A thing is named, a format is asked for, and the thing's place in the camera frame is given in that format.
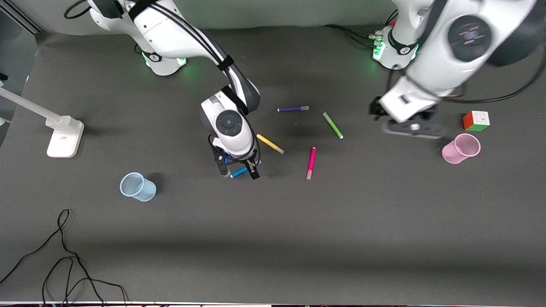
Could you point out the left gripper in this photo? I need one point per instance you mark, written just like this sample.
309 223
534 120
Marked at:
376 109

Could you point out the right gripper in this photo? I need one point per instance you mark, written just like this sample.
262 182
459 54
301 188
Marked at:
246 162

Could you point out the blue marker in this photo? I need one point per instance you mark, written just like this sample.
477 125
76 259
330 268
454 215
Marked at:
239 172

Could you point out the pink marker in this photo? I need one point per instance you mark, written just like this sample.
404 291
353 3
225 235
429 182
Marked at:
312 162

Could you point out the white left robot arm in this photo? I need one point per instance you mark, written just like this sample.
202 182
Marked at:
469 38

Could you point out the yellow marker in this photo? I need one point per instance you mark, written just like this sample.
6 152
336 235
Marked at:
271 145

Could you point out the green marker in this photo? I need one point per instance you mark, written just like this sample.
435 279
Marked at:
332 125

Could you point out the dark grey table cloth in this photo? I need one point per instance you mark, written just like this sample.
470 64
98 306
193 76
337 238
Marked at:
273 234

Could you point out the purple marker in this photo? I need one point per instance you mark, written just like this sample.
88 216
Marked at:
292 109

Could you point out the translucent pink plastic cup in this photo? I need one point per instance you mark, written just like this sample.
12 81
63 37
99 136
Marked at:
452 154

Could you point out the translucent blue plastic cup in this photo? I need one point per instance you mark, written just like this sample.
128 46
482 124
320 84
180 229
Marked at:
145 192

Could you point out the colourful puzzle cube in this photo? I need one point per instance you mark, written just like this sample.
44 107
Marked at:
477 120

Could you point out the white stand with base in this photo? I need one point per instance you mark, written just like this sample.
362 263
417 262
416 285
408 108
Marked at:
64 143

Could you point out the grey metal frame rail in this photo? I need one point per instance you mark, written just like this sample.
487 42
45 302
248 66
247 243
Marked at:
21 19

